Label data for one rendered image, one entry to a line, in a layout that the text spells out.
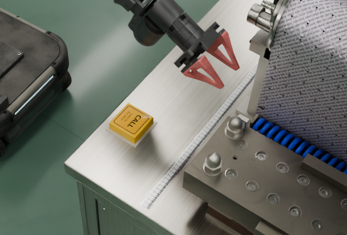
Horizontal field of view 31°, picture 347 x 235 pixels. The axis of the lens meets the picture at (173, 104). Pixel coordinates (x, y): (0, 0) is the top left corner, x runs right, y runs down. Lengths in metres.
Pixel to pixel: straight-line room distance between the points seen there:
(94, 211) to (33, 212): 0.91
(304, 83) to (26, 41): 1.54
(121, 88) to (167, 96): 1.19
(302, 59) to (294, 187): 0.24
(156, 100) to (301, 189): 0.42
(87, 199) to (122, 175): 0.13
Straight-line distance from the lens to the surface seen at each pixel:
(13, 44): 2.48
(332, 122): 1.16
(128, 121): 1.35
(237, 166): 1.17
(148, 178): 1.29
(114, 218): 1.37
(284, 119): 1.22
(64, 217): 2.28
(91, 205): 1.40
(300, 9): 1.07
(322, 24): 1.06
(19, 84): 2.34
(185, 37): 1.19
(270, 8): 1.11
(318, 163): 1.19
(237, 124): 1.18
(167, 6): 1.19
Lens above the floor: 2.01
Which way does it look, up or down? 52 degrees down
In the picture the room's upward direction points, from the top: 5 degrees clockwise
